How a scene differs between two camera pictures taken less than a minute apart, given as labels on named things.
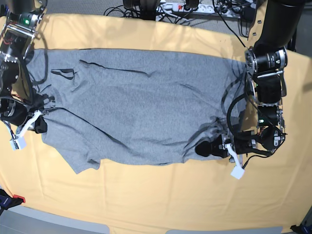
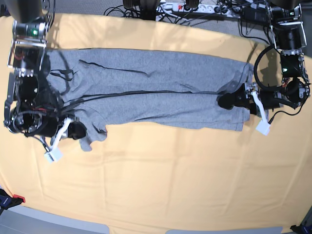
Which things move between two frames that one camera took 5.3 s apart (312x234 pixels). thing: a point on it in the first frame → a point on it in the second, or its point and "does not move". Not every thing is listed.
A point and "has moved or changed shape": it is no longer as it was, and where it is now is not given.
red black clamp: (7, 202) does not move
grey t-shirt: (131, 105) has moved or changed shape
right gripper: (238, 142) → (266, 100)
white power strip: (219, 10) does not move
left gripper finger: (40, 125) → (76, 130)
